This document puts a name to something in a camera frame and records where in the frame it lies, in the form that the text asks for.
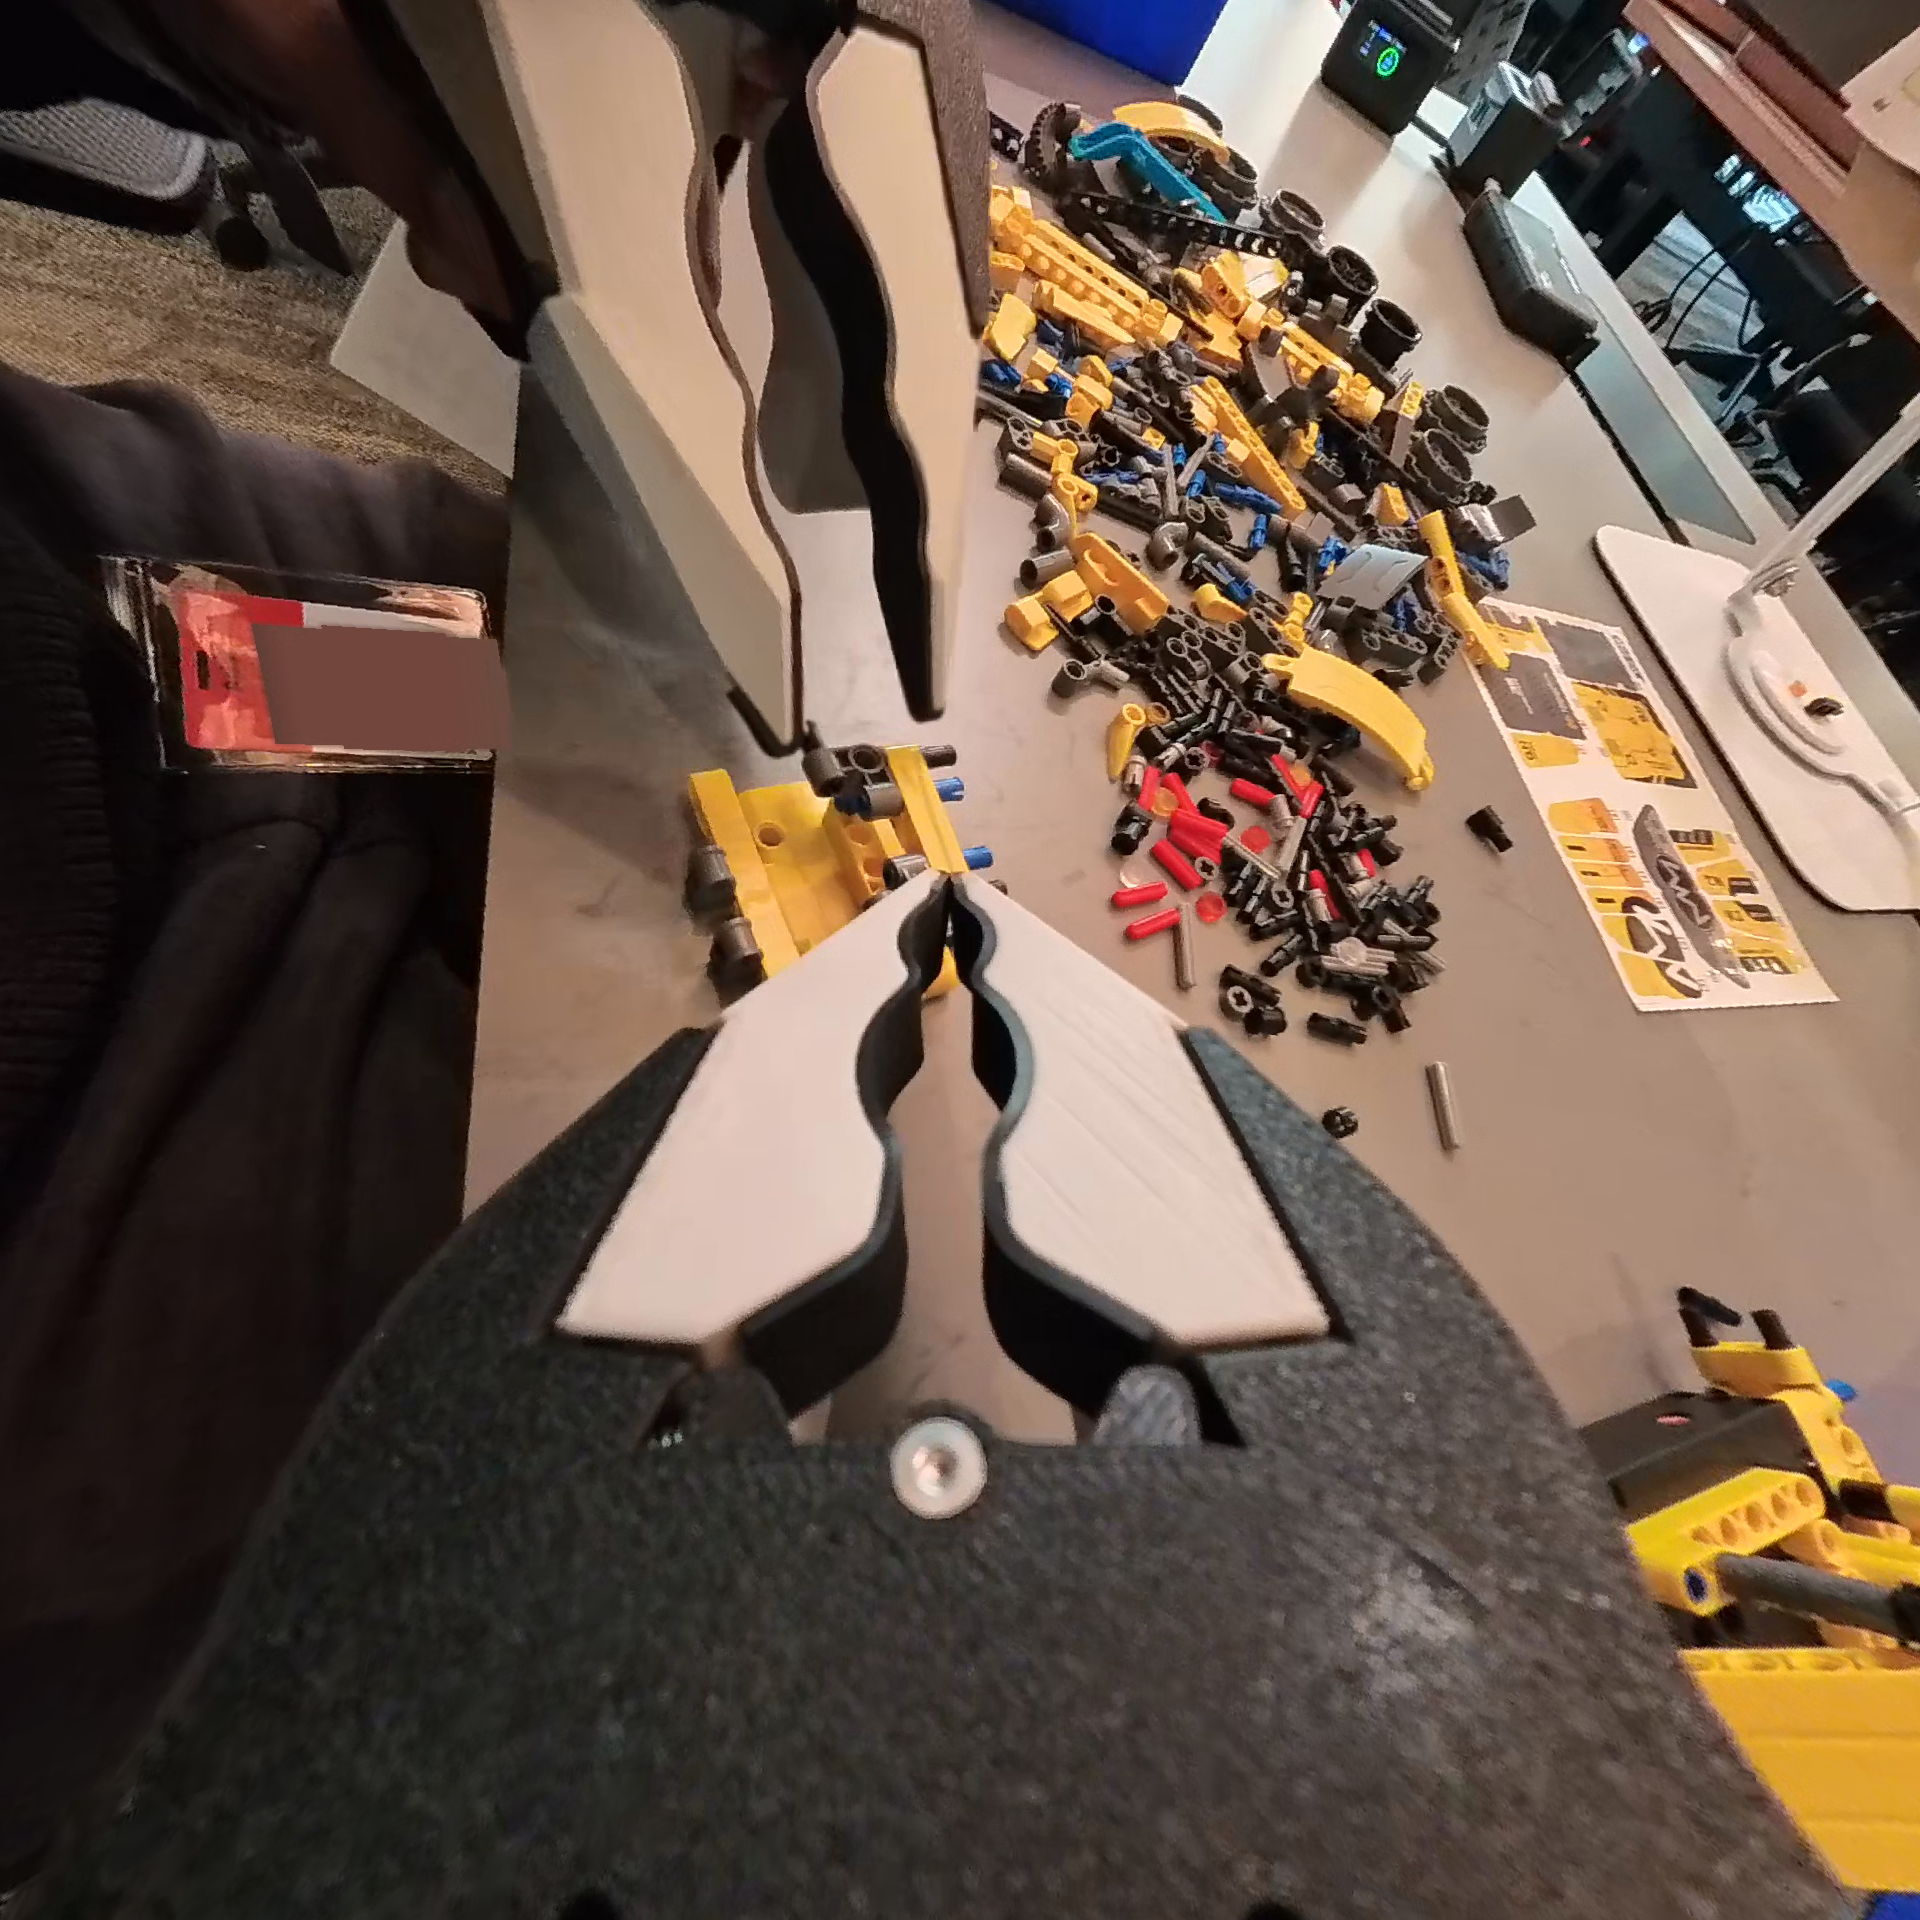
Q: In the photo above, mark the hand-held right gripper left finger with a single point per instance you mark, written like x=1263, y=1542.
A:
x=750, y=1185

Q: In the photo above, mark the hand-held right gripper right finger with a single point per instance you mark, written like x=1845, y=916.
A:
x=1154, y=1185

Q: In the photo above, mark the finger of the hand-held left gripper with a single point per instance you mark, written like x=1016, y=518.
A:
x=914, y=301
x=645, y=301

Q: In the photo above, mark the yellow toy brick block assembly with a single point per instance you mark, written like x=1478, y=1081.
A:
x=781, y=840

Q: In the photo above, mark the person's left hand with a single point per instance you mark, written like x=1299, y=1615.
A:
x=464, y=165

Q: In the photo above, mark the blue plastic bin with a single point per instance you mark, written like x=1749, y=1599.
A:
x=1110, y=30

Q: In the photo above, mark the grey toy axle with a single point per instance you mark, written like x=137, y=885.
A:
x=1443, y=1106

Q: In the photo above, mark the black device with green display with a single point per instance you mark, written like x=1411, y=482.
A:
x=1388, y=82

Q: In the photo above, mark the small black toy connector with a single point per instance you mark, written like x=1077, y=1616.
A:
x=1488, y=831

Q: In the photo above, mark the pile of toy building pieces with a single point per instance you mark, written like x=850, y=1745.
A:
x=1350, y=698

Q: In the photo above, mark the grey mesh office chair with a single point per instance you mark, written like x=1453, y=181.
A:
x=134, y=172

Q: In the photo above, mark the person's black sweater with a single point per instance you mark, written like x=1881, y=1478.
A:
x=224, y=1050

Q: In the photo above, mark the black box device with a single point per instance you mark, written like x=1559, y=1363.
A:
x=1500, y=134

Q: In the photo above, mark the yellow black sticker sheet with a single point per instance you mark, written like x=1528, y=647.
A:
x=1634, y=901

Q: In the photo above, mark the clear badge holder red card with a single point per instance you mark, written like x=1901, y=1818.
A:
x=211, y=674

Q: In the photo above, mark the black flat device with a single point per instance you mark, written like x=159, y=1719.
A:
x=1530, y=285

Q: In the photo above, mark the white lamp base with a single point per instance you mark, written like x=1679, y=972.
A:
x=1665, y=660

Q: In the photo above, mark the white desk lamp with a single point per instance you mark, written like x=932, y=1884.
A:
x=1785, y=683

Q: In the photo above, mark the yellow toy vehicle frame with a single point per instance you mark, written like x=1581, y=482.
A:
x=1800, y=1741

